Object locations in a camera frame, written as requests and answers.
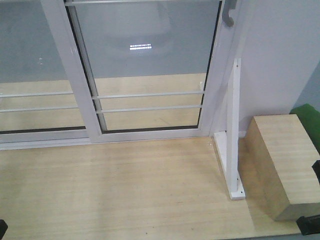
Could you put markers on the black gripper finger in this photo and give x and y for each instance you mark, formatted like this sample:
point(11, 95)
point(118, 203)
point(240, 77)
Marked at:
point(3, 228)
point(311, 224)

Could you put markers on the white framed transparent sliding door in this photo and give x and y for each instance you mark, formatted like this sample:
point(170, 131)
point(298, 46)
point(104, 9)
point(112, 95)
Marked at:
point(140, 69)

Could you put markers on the light wooden block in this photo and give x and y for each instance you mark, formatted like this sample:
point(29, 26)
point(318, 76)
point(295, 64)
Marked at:
point(283, 155)

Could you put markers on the green cushion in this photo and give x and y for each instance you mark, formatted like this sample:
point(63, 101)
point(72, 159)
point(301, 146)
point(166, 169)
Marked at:
point(310, 119)

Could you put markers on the white triangular support bracket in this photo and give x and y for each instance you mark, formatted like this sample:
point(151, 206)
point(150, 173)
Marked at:
point(227, 141)

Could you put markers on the white fixed window frame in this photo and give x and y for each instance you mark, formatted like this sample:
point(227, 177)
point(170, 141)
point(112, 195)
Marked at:
point(219, 115)

